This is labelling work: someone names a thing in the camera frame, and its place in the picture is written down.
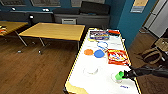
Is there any green plastic bowl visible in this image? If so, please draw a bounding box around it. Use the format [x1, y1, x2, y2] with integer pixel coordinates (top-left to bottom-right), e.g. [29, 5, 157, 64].
[114, 71, 125, 81]

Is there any white plastic bowl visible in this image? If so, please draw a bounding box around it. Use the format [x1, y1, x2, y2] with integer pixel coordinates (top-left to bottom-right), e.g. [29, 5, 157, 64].
[82, 65, 100, 77]

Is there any white gaming table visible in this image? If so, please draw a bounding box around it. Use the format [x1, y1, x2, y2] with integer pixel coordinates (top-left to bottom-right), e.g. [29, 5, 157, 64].
[62, 28, 143, 94]

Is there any red snack bag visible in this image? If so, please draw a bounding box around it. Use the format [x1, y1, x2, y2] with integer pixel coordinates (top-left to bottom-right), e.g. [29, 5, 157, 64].
[106, 48, 131, 67]

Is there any blue plastic bowl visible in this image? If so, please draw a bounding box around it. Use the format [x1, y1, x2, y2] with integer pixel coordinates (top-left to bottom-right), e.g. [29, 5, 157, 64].
[93, 49, 106, 59]

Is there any clear bowl with blue rim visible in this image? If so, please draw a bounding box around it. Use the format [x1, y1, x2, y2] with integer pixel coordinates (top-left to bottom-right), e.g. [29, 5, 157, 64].
[96, 40, 110, 50]

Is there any orange plastic bowl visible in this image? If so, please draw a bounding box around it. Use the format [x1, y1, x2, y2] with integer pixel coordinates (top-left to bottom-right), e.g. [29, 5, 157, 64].
[83, 48, 94, 56]

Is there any red flat box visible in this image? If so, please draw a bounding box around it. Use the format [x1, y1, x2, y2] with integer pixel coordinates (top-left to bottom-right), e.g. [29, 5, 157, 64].
[107, 29, 121, 37]

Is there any purple board game box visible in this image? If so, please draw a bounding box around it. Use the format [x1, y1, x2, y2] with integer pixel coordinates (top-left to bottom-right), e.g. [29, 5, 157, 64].
[88, 29, 110, 42]

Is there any cardboard box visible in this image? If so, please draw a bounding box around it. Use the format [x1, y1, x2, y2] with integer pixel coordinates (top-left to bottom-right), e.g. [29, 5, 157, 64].
[153, 37, 168, 51]

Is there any grey sofa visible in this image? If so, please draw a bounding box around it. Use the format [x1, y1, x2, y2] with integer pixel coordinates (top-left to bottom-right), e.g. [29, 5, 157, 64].
[53, 7, 111, 29]

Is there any white hallway door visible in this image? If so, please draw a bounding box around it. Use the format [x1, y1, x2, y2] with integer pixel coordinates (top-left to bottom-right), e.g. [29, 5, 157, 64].
[143, 0, 168, 38]

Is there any black sofa cushion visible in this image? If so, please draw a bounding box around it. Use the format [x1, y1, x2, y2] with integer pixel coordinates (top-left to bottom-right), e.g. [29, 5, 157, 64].
[80, 0, 111, 16]

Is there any plain wooden table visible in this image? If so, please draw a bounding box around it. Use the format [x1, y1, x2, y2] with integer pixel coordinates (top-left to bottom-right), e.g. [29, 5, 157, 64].
[18, 22, 86, 51]

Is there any dark low bench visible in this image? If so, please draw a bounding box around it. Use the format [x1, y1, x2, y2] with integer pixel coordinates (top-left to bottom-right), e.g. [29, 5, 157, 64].
[0, 11, 54, 24]

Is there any wooden table with clutter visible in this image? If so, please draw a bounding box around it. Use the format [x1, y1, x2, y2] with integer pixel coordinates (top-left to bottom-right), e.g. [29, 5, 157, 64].
[0, 20, 29, 48]

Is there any red and orange item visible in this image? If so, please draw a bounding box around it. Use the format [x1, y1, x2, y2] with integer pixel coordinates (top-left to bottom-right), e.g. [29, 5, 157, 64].
[0, 27, 6, 36]

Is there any yellow wall poster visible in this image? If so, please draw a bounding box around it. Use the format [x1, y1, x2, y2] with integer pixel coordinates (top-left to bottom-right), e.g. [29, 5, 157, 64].
[130, 0, 149, 14]

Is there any wide glass wall panel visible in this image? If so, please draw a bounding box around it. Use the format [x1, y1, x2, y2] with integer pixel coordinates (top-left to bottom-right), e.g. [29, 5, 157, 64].
[70, 0, 84, 8]

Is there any white wall socket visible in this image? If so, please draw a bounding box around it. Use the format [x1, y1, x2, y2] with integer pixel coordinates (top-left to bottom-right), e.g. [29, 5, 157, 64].
[42, 8, 49, 13]
[10, 7, 17, 12]

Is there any narrow glass wall panel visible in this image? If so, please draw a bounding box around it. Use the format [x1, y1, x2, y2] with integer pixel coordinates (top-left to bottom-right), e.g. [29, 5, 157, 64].
[0, 0, 27, 7]

